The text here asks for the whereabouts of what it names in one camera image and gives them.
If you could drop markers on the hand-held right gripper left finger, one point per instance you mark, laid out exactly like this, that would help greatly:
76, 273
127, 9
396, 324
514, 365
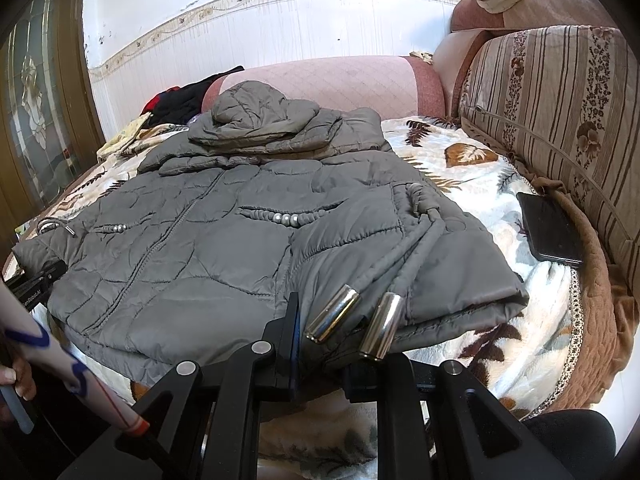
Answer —
295, 340

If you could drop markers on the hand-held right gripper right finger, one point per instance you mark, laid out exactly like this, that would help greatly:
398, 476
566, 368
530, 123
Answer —
370, 380

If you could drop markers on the grey quilted hooded jacket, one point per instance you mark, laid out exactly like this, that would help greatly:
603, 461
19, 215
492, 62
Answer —
225, 250

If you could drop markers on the person's left hand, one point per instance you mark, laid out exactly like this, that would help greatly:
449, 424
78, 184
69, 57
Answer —
20, 380

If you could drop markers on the white rod with blue print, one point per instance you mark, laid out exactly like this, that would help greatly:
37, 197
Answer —
60, 360

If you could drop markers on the pale blue cylinder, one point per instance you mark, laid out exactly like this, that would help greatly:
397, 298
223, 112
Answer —
15, 410

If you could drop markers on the yellow printed cloth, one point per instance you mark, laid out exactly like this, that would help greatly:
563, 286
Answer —
125, 137

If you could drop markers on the black rounded fabric object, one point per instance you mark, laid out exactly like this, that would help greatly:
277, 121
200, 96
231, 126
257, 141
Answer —
570, 440

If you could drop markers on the leaf-print plush blanket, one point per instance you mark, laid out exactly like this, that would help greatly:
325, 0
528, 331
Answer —
500, 200

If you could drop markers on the wooden door with glass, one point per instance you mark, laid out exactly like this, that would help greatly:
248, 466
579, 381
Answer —
75, 60

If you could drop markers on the black smartphone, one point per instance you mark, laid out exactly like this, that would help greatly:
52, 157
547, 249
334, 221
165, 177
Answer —
550, 230

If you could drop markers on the brown quilted sofa cover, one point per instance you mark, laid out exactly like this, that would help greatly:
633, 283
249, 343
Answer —
600, 310

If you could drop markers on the black and red garment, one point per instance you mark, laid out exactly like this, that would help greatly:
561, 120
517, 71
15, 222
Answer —
190, 97

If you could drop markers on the small tan object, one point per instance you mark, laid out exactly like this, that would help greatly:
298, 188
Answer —
422, 57

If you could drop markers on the striped floral sofa back cushion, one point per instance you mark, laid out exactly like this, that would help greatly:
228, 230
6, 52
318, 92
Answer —
550, 100

